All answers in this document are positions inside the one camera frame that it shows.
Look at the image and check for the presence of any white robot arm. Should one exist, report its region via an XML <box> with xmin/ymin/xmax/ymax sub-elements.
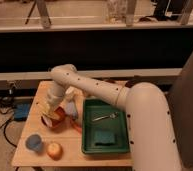
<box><xmin>47</xmin><ymin>64</ymin><xmax>182</xmax><ymax>171</ymax></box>

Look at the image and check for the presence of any red bowl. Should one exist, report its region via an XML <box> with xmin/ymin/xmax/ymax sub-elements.
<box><xmin>41</xmin><ymin>107</ymin><xmax>66</xmax><ymax>129</ymax></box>

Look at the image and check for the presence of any orange carrot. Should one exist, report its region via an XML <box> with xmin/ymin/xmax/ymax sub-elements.
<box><xmin>70</xmin><ymin>117</ymin><xmax>82</xmax><ymax>134</ymax></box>

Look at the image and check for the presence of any blue box on floor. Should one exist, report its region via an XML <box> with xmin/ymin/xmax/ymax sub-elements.
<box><xmin>14</xmin><ymin>104</ymin><xmax>31</xmax><ymax>121</ymax></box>

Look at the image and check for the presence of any green plastic tray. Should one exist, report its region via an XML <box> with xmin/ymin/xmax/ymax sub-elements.
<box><xmin>81</xmin><ymin>99</ymin><xmax>130</xmax><ymax>155</ymax></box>

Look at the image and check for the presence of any wooden table board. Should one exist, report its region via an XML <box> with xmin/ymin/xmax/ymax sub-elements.
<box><xmin>12</xmin><ymin>81</ymin><xmax>132</xmax><ymax>168</ymax></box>

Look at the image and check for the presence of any yellow-red apple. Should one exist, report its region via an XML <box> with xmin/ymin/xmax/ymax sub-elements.
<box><xmin>46</xmin><ymin>142</ymin><xmax>62</xmax><ymax>160</ymax></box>

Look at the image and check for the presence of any metal fork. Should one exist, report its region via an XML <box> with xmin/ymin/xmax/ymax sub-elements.
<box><xmin>92</xmin><ymin>112</ymin><xmax>118</xmax><ymax>122</ymax></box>

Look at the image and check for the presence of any blue-green sponge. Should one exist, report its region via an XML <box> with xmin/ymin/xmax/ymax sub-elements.
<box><xmin>94</xmin><ymin>132</ymin><xmax>115</xmax><ymax>146</ymax></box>

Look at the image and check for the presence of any grey chair back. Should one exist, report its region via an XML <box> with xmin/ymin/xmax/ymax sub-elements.
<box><xmin>168</xmin><ymin>52</ymin><xmax>193</xmax><ymax>169</ymax></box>

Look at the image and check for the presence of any black floor cable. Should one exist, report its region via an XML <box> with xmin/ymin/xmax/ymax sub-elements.
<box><xmin>0</xmin><ymin>83</ymin><xmax>18</xmax><ymax>148</ymax></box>

